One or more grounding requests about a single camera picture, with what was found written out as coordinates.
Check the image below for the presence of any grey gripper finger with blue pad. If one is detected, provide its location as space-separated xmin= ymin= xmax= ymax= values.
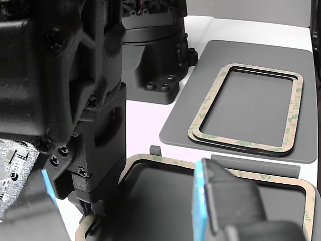
xmin=192 ymin=157 xmax=305 ymax=241
xmin=0 ymin=168 xmax=72 ymax=241

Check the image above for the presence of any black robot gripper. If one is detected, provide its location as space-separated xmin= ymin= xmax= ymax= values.
xmin=45 ymin=82 xmax=127 ymax=221

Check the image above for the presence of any tan rectangular adhesive frame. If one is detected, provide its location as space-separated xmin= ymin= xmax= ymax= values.
xmin=74 ymin=152 xmax=317 ymax=241
xmin=187 ymin=62 xmax=304 ymax=158
xmin=188 ymin=64 xmax=304 ymax=159

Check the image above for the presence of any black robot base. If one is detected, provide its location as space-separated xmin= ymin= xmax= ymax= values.
xmin=121 ymin=25 xmax=199 ymax=105

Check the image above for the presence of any black six-joint robot arm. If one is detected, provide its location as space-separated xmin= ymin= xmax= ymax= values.
xmin=0 ymin=0 xmax=188 ymax=154

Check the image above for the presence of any dark grey mat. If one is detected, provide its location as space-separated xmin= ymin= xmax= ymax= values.
xmin=159 ymin=39 xmax=317 ymax=165

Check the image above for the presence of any light grey frame holder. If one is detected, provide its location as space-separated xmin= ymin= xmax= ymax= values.
xmin=117 ymin=145 xmax=321 ymax=241

